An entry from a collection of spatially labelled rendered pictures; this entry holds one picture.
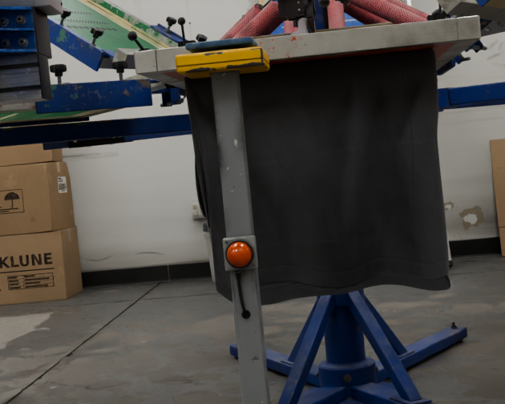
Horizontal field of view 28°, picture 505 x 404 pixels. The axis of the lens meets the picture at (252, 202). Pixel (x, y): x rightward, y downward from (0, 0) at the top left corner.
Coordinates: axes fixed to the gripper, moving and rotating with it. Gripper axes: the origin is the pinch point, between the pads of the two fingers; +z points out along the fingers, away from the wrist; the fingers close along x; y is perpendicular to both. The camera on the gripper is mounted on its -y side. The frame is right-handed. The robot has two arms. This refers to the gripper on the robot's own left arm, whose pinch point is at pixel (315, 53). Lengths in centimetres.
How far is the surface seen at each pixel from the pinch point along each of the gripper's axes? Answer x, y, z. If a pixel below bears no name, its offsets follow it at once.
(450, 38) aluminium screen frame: 60, -23, 5
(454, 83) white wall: -412, -78, -6
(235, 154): 80, 12, 20
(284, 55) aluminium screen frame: 60, 4, 5
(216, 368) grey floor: -139, 51, 101
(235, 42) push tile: 83, 10, 4
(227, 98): 80, 13, 12
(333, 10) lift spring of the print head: -59, -5, -16
